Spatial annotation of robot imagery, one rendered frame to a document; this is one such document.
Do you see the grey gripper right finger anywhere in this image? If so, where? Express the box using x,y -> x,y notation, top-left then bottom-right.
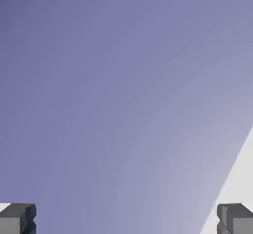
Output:
216,203 -> 253,234

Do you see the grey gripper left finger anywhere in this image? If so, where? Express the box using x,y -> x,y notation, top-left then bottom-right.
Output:
0,203 -> 37,234

